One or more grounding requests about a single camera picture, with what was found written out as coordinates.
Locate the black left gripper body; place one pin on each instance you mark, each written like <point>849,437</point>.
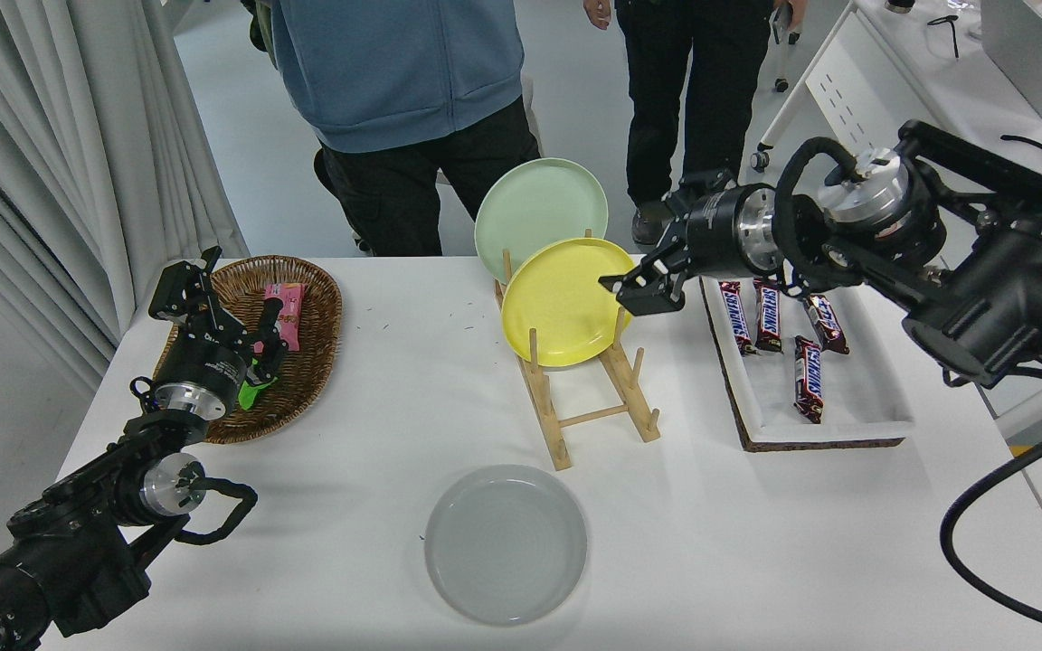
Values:
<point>204,363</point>

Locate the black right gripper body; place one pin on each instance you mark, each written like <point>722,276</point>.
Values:
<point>718,233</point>

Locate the grey plate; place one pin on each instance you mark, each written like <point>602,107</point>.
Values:
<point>506,544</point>

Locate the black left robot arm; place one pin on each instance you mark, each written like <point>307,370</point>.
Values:
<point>78,542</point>

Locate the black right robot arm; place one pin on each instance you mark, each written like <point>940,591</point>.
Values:
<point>982,271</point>

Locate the yellow plate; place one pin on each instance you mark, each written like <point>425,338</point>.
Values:
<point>562,303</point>

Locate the pale green plate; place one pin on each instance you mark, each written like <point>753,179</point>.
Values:
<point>539,203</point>

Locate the wooden plate rack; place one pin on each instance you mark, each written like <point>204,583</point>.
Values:
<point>550,425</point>

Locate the person's hand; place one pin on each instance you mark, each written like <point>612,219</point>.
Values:
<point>599,13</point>
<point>798,7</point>

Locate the pink snack bar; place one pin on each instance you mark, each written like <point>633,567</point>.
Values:
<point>290,312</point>

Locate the brown wicker basket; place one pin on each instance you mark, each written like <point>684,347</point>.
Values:
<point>313,307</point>

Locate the bright green snack wrapper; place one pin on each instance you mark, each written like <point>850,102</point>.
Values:
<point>251,393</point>

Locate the brown Snickers bar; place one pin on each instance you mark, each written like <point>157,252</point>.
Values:
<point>808,380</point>
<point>736,316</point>
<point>768,316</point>
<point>824,324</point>

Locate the person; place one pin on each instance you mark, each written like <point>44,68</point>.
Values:
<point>394,81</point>
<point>693,90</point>

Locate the white curtain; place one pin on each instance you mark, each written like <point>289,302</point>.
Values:
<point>51,136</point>

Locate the white rectangular tray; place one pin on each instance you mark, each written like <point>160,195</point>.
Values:
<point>865,389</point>

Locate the long white desk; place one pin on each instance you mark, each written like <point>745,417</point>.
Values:
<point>919,81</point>

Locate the dark green jacket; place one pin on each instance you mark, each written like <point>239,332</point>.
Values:
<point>257,32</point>

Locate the silver laptop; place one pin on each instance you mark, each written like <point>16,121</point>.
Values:
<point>1018,45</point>

